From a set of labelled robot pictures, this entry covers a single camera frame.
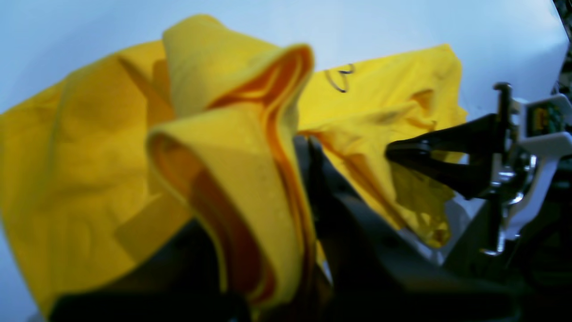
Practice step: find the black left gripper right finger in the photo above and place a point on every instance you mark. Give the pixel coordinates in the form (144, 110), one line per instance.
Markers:
(366, 256)

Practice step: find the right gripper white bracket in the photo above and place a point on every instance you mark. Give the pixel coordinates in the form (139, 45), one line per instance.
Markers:
(510, 156)

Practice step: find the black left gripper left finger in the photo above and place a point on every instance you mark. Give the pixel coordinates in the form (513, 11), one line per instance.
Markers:
(186, 265)

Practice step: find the orange T-shirt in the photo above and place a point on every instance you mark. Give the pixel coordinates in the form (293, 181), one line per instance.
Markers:
(99, 170)

